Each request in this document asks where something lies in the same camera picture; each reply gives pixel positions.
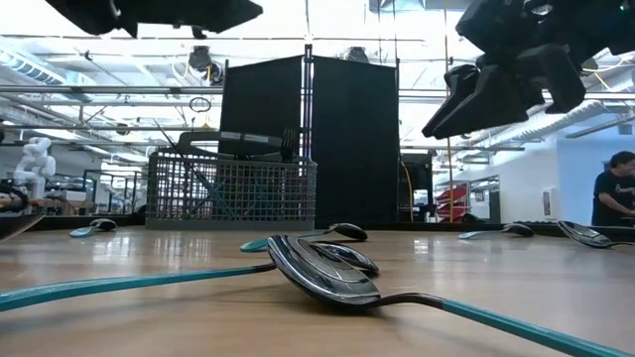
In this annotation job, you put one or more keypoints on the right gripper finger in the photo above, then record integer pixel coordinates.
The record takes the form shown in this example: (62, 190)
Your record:
(457, 79)
(486, 104)

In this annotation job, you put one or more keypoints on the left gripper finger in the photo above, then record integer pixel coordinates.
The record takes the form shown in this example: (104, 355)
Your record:
(208, 12)

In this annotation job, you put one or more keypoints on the white ribbed air duct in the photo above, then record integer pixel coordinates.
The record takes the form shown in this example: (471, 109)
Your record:
(570, 119)

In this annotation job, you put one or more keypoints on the wooden workbench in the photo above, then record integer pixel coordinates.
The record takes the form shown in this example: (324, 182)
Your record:
(59, 204)

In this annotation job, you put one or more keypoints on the white wall box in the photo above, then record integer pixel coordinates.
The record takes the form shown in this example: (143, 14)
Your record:
(549, 203)

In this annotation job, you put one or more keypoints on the black cabinet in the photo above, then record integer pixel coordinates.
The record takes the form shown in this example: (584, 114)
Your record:
(421, 173)

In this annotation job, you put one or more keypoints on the silver air duct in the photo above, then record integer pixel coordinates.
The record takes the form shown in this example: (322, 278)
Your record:
(30, 67)

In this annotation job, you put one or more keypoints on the red storage bins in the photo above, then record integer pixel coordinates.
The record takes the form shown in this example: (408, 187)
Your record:
(454, 198)

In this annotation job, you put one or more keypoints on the black table edge rail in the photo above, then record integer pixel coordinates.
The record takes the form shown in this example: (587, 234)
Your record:
(434, 225)

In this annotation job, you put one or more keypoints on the black metal post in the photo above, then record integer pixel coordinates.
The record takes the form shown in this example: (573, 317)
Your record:
(307, 74)

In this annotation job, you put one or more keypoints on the person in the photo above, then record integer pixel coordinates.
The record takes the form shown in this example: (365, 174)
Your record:
(612, 193)

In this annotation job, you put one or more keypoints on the grey horizontal beam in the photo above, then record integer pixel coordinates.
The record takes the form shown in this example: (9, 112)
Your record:
(99, 89)

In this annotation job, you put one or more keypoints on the thin yellow vertical pole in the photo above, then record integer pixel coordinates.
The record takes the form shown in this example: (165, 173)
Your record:
(449, 173)

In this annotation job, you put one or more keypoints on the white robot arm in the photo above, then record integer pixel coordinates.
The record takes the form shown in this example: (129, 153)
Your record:
(35, 163)

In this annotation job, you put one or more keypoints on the grey mesh cutlery basket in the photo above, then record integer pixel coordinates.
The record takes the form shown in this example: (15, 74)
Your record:
(278, 198)

